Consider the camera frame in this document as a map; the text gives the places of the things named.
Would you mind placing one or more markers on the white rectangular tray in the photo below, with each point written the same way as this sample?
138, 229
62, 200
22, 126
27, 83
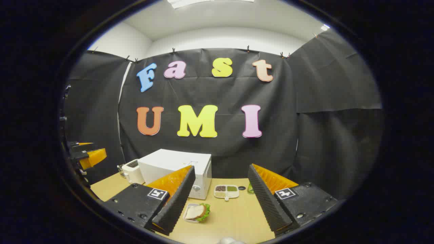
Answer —
187, 218

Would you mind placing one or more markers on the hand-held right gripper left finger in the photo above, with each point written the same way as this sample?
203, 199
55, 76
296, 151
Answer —
176, 203

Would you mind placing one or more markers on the white toaster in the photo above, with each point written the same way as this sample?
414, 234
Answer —
134, 173

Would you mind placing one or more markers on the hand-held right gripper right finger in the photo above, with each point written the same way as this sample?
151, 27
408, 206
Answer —
268, 203

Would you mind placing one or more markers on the ceiling light panel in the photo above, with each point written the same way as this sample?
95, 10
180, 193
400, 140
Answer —
325, 27
210, 2

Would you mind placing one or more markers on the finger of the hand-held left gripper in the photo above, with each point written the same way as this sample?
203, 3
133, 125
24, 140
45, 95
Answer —
83, 147
95, 157

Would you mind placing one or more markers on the small glass cup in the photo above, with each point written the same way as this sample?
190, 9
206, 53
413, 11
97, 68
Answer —
120, 170

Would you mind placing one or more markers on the black backdrop cloth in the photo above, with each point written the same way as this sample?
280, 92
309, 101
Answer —
210, 91

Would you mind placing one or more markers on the white microwave oven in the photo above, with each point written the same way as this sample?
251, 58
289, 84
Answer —
169, 162

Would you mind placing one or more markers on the white divided dish of beans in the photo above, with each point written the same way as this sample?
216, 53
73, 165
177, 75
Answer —
226, 191

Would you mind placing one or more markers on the green label drink bottle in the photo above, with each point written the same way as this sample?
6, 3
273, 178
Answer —
250, 189

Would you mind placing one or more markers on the sandwich with lettuce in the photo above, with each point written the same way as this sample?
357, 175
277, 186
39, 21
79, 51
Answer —
196, 211

